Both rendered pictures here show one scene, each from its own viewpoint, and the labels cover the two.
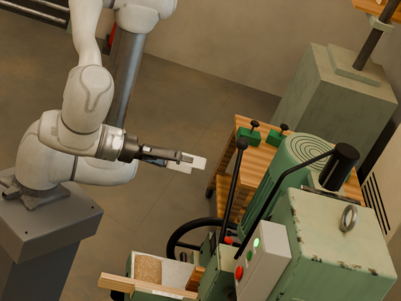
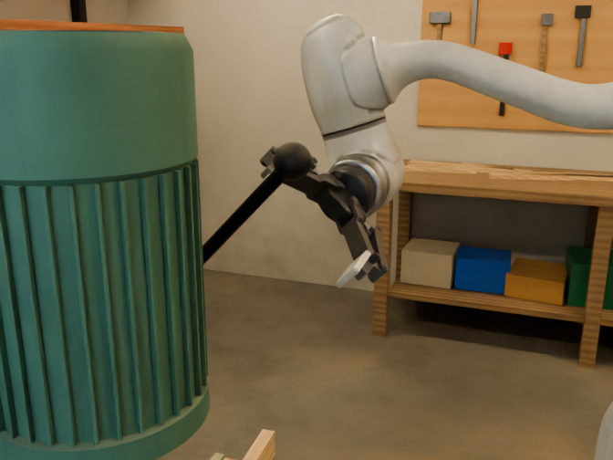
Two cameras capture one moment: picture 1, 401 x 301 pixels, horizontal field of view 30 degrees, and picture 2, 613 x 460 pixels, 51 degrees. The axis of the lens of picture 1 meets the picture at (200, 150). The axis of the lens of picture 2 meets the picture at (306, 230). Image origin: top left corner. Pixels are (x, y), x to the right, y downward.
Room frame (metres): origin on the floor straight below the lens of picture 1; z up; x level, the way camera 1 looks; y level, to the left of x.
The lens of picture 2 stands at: (2.01, -0.57, 1.50)
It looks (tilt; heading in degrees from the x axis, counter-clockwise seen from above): 16 degrees down; 124
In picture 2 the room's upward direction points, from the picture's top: straight up
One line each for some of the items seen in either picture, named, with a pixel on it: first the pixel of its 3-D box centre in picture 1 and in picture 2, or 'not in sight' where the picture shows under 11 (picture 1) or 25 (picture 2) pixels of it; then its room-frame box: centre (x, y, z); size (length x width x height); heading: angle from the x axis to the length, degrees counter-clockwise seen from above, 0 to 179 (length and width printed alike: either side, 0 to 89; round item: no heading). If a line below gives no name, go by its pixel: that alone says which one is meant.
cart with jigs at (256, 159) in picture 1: (281, 195); not in sight; (3.13, -0.47, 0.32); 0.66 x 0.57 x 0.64; 104
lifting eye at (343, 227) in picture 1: (348, 218); not in sight; (1.32, -0.34, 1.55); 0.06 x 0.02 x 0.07; 17
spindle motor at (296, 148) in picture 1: (290, 199); (88, 240); (1.60, -0.26, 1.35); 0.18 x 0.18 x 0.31
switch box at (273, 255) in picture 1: (261, 263); not in sight; (1.25, -0.22, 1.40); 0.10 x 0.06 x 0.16; 17
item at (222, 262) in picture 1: (223, 280); not in sight; (1.35, -0.18, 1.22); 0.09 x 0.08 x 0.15; 17
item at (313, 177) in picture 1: (332, 180); not in sight; (1.46, -0.30, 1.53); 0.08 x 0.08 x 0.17; 17
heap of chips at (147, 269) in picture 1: (149, 269); not in sight; (1.61, -0.01, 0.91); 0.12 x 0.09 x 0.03; 17
